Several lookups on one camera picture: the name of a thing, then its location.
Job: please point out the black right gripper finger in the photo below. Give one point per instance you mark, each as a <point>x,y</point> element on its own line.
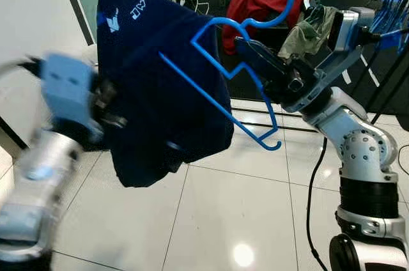
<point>268,60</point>

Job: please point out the navy printed t-shirt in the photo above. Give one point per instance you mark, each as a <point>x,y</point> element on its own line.
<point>147,92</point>

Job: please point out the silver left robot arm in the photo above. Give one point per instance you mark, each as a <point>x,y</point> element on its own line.
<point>38,181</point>

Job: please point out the olive green garment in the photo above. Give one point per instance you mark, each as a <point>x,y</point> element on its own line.
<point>307,34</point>

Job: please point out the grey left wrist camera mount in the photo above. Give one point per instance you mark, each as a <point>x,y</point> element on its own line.
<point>67,85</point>

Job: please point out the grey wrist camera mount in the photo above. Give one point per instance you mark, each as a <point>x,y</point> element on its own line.
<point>67,85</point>
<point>351,28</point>

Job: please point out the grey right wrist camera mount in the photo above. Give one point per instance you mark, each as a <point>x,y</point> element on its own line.
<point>351,28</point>

